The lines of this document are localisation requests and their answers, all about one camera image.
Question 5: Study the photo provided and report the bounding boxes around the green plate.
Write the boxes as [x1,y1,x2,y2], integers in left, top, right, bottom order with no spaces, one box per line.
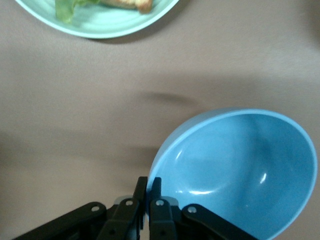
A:
[14,0,181,40]

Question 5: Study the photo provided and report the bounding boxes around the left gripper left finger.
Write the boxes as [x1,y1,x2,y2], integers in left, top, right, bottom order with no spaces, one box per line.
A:
[14,176,149,240]

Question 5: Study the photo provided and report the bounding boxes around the green lettuce leaf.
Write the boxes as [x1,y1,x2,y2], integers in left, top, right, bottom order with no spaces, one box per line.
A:
[54,0,101,25]

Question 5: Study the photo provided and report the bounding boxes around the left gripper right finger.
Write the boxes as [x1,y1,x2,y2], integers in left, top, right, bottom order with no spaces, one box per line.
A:
[148,176,256,240]

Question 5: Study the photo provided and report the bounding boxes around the brown table cover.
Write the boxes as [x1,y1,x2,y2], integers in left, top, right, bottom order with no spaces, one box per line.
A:
[0,0,320,240]

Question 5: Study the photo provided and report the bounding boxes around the toasted bread slice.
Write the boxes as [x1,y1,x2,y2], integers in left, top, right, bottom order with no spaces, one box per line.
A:
[98,0,154,14]

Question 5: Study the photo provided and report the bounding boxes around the blue bowl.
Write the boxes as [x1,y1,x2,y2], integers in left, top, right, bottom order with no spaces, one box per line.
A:
[146,107,319,240]

